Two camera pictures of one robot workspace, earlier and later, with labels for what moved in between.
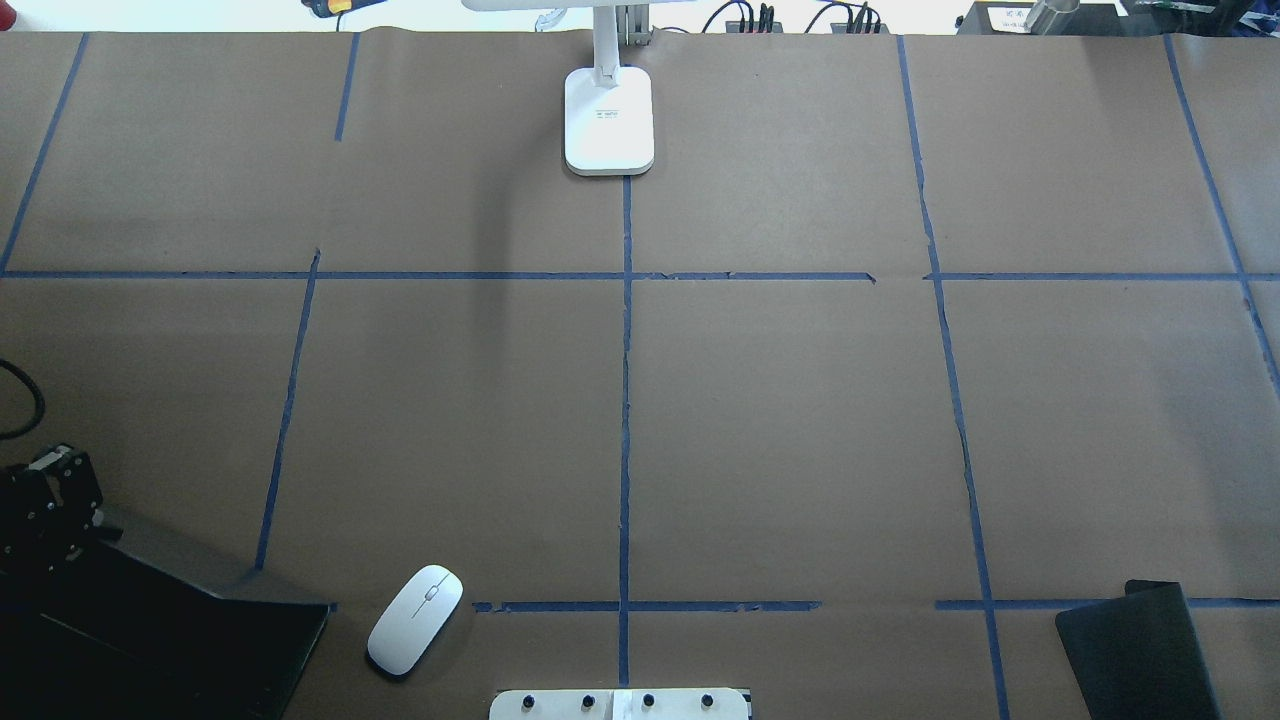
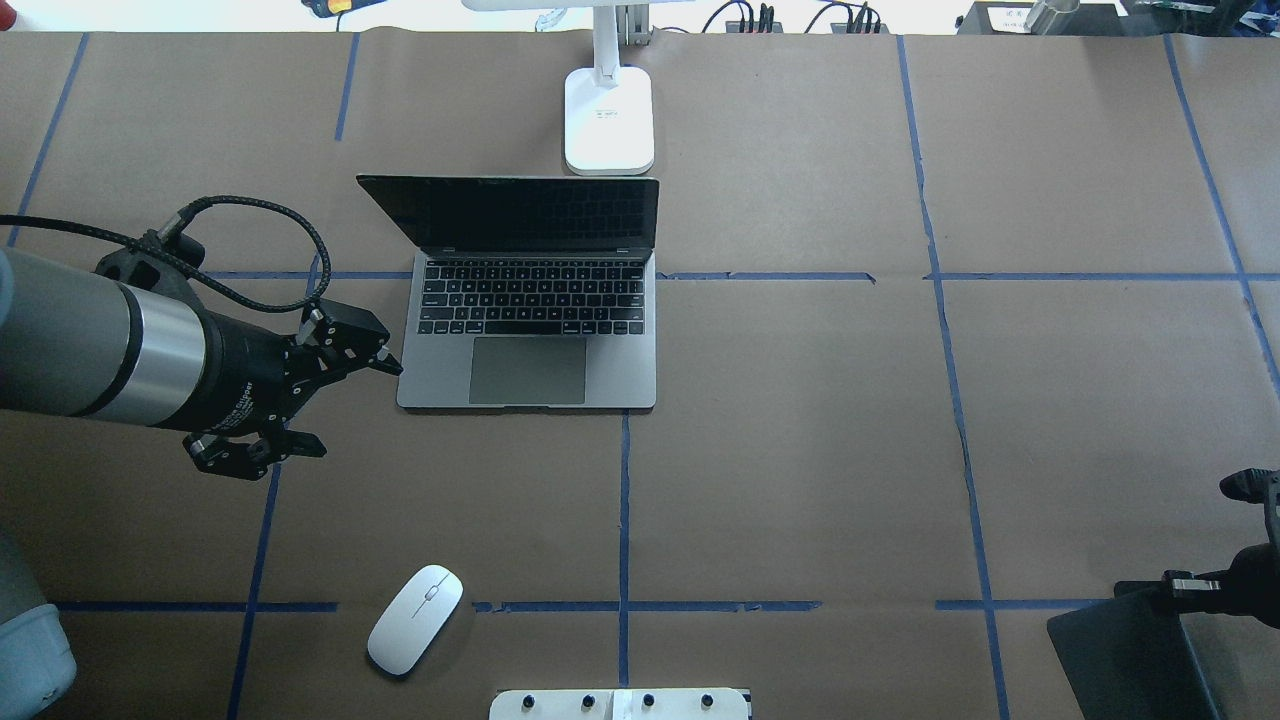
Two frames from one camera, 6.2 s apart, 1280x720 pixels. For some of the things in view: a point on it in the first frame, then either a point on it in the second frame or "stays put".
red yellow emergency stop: [330, 8] stays put
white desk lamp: [608, 107] stays put
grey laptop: [118, 635] -> [527, 292]
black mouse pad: [1139, 656] stays put
